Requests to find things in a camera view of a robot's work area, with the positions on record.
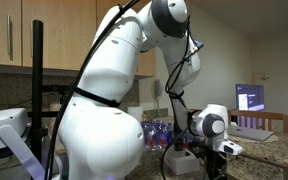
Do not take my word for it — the black vertical pole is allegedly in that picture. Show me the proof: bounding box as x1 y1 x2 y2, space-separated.
32 20 43 160

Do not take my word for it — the wall telephone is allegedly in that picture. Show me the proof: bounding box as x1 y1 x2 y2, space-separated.
155 79 163 97

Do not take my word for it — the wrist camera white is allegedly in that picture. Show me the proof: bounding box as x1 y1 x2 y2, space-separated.
218 140 243 155

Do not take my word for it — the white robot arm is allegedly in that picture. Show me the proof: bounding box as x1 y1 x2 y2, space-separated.
54 0 229 180

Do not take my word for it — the wooden wall cabinet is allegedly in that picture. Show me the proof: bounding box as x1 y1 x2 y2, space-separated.
0 0 157 78

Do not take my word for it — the white camera device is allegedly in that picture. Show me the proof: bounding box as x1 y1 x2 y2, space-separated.
0 108 45 180

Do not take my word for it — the pack of water bottles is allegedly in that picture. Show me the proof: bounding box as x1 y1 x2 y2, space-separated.
141 120 192 150

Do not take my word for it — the black bottle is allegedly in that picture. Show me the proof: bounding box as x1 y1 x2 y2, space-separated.
174 133 184 157

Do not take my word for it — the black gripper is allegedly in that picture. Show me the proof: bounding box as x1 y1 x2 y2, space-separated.
189 141 227 180

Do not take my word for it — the lit display screen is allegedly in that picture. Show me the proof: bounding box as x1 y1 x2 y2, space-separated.
235 84 265 111

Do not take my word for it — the wooden chair back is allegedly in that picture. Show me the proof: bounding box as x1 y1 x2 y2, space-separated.
228 110 288 133

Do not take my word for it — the silver laptop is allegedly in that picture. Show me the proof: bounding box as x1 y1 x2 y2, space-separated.
227 125 273 142

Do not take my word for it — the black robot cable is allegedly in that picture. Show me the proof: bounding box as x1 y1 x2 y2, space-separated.
43 0 142 180

